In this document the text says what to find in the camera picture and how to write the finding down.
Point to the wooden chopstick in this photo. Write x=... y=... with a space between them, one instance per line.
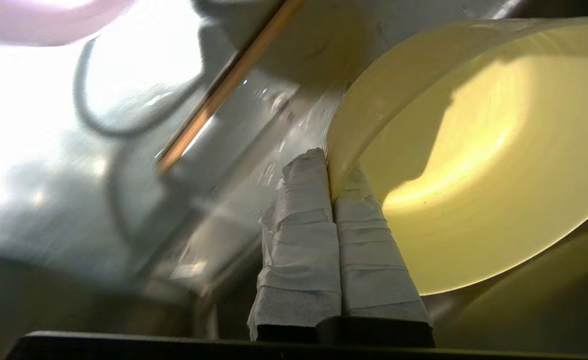
x=229 y=82

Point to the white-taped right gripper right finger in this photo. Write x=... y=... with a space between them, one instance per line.
x=371 y=260

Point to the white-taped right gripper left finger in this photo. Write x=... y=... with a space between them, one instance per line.
x=301 y=250

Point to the stainless steel sink basin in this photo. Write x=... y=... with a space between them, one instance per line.
x=124 y=200

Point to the yellow bowl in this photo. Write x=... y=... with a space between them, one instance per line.
x=473 y=175

